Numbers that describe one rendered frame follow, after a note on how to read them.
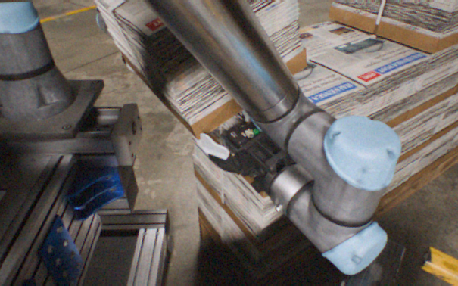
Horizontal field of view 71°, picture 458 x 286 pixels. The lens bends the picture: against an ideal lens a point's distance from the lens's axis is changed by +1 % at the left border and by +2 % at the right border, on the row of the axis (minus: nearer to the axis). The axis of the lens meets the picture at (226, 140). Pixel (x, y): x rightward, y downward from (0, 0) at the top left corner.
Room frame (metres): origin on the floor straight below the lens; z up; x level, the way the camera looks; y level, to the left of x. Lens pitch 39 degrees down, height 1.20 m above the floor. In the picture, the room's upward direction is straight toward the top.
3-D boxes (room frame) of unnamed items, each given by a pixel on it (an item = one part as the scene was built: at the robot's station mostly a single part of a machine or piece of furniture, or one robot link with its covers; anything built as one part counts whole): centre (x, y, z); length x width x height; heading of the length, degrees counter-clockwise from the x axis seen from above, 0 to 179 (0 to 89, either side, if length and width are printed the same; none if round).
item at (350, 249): (0.26, -0.15, 0.84); 0.11 x 0.08 x 0.09; 33
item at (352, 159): (0.28, -0.14, 0.94); 0.11 x 0.08 x 0.11; 28
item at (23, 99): (0.61, 0.42, 0.87); 0.15 x 0.15 x 0.10
